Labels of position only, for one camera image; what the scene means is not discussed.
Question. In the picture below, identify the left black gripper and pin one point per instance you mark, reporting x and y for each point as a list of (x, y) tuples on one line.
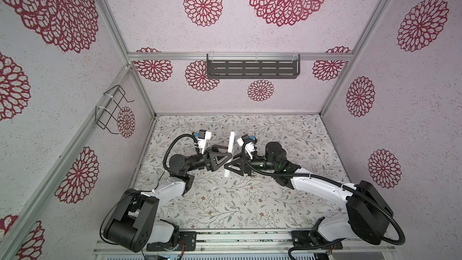
[(209, 159)]

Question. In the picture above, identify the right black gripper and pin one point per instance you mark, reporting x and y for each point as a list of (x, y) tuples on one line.
[(240, 163)]

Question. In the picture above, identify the white remote control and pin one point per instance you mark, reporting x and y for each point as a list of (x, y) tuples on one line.
[(230, 147)]

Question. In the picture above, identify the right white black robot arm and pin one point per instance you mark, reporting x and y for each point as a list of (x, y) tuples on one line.
[(365, 214)]

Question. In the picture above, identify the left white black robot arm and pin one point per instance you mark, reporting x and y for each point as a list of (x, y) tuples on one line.
[(132, 224)]

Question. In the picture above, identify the grey slotted wall shelf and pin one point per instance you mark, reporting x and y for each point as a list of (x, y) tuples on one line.
[(251, 69)]

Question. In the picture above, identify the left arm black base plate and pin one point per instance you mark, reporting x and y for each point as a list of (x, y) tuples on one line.
[(182, 241)]

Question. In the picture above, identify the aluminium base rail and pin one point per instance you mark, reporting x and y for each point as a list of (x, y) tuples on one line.
[(266, 241)]

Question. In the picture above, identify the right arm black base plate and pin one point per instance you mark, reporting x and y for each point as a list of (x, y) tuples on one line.
[(311, 240)]

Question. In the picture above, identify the black wire wall basket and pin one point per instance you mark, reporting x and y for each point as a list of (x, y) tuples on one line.
[(116, 116)]

